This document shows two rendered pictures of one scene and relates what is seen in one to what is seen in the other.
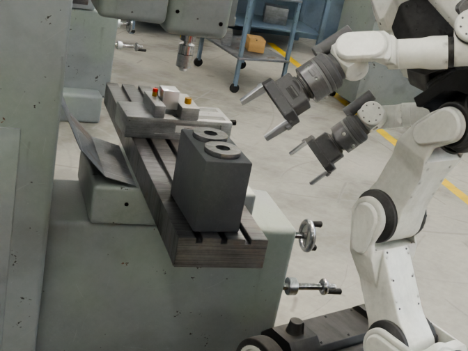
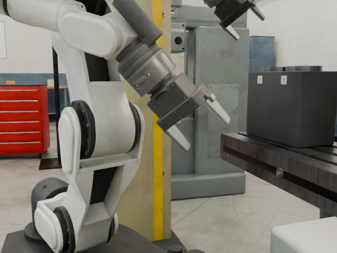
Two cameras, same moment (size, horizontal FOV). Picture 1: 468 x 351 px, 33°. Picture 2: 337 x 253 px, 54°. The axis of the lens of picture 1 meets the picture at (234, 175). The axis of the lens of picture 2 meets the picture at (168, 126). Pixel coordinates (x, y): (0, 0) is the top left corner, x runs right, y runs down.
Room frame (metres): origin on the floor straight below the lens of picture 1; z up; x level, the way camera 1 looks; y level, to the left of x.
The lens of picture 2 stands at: (2.79, -0.23, 1.12)
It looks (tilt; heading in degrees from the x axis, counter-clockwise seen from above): 9 degrees down; 183
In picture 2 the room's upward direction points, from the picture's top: straight up
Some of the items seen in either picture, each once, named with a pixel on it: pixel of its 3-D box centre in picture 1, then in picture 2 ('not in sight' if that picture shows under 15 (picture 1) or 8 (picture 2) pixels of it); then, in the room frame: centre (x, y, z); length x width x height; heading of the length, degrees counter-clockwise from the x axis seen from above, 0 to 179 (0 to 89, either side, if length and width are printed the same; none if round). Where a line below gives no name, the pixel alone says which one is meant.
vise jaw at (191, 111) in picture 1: (183, 106); not in sight; (2.44, 0.20, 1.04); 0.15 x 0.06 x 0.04; 24
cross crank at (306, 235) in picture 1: (297, 235); not in sight; (2.49, -0.26, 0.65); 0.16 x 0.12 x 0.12; 111
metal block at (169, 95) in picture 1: (168, 97); not in sight; (2.42, 0.25, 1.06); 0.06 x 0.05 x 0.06; 24
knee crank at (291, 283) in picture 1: (313, 286); not in sight; (2.37, -0.33, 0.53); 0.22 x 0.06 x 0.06; 111
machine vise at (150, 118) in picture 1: (174, 115); not in sight; (2.43, 0.23, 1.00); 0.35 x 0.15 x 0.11; 114
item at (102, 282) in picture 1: (154, 283); not in sight; (2.32, 0.19, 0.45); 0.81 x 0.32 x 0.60; 111
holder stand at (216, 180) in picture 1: (209, 177); (288, 103); (1.86, 0.06, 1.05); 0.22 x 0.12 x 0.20; 23
